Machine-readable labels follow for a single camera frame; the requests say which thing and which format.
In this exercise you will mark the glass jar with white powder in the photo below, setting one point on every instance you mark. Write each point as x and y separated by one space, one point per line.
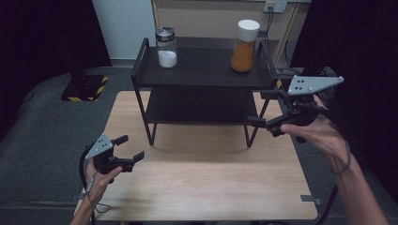
167 59

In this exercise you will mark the black two-tier rack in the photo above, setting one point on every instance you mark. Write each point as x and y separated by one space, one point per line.
203 75

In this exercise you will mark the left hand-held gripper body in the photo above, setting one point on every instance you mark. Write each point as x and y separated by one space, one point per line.
104 162

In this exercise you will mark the black curtain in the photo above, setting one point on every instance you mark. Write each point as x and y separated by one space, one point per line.
369 47
37 37

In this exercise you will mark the dark wrist band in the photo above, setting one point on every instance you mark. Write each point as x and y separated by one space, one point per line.
346 162

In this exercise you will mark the person's left hand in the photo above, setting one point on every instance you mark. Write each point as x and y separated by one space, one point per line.
98 184

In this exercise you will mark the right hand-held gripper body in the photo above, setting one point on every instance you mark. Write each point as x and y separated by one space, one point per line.
300 109

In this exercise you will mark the person's right hand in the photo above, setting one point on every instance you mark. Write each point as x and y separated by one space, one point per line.
325 137

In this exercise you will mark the black stand with striped base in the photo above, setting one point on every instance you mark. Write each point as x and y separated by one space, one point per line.
81 87
279 83

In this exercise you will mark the white wall socket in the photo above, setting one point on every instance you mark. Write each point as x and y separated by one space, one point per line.
278 5

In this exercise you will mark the light wooden cabinet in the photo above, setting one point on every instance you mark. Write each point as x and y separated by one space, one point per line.
203 18

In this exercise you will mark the jar with orange powder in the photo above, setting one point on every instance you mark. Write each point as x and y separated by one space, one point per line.
242 57

